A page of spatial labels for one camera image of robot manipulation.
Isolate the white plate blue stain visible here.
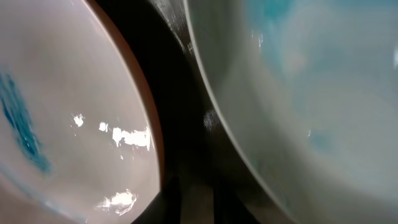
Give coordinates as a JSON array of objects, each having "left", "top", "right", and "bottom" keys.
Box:
[{"left": 1, "top": 0, "right": 162, "bottom": 223}]

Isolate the brown serving tray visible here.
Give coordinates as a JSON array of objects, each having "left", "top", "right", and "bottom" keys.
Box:
[{"left": 92, "top": 0, "right": 289, "bottom": 223}]

